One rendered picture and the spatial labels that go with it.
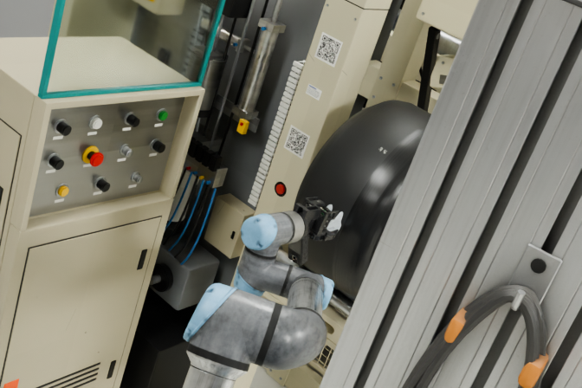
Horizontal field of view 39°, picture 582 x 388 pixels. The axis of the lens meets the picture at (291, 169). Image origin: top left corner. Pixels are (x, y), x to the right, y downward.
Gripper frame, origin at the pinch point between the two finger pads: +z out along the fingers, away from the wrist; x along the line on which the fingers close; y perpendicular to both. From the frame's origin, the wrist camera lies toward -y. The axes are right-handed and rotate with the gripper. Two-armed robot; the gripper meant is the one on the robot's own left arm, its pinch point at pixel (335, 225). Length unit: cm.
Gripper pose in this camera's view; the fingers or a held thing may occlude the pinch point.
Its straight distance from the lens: 211.1
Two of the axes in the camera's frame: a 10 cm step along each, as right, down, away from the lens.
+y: 3.7, -8.7, -3.1
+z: 5.8, -0.4, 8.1
